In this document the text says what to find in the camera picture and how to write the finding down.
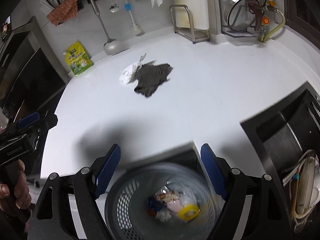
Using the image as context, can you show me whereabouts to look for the dark grey rag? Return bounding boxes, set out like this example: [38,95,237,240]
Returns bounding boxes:
[134,63,173,98]

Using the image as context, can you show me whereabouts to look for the red white snack wrapper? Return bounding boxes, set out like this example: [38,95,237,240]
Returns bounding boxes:
[155,189,180,204]

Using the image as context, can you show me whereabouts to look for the white cutting board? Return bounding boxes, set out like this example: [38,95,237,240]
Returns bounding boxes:
[173,0,211,31]

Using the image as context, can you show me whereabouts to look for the white blue bottle brush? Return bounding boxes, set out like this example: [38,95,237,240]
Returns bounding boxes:
[124,0,143,36]

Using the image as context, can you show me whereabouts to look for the clear plastic wrapper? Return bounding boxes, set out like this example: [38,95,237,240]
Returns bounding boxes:
[155,208,180,223]

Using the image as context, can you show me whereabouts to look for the blue ribbon strap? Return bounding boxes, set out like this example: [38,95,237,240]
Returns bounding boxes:
[145,199,166,218]

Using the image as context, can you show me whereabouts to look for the red gas valve handle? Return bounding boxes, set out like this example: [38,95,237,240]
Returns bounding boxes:
[247,1,270,31]

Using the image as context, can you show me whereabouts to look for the white tissue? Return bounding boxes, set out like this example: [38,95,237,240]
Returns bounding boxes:
[119,53,146,85]

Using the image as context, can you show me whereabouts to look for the dishes in sink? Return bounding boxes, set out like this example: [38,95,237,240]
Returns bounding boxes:
[282,150,319,232]

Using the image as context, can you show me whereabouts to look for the yellow gas hose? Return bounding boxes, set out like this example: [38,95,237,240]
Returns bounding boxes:
[259,7,286,43]

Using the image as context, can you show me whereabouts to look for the grey perforated trash bin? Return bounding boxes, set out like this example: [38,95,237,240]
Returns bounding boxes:
[105,163,221,239]

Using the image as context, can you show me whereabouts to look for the steel spatula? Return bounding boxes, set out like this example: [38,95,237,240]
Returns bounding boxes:
[90,0,124,56]

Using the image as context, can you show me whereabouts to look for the black kitchen sink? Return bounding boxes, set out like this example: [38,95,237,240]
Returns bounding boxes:
[239,80,320,233]

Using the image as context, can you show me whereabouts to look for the black wire lid rack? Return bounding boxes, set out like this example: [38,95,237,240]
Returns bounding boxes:
[219,0,266,37]

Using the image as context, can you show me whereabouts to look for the yellow square plastic lid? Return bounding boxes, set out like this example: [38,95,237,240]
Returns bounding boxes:
[177,204,200,222]

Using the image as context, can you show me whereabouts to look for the steel cutting board rack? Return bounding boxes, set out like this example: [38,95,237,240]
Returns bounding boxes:
[169,4,210,44]

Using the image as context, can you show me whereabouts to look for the steel ladle spoon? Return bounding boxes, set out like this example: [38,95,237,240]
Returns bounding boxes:
[110,0,119,13]

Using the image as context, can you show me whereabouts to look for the orange dish cloth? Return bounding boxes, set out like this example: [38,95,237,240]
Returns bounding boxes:
[47,0,78,26]

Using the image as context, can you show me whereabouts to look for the yellow green seasoning pouch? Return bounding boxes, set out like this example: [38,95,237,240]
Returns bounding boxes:
[63,41,94,76]

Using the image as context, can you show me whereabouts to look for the person's left hand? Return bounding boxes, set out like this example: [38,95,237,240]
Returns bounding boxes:
[1,160,31,213]

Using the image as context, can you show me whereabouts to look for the clear plastic bag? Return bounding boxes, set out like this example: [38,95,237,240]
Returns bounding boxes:
[174,189,197,207]

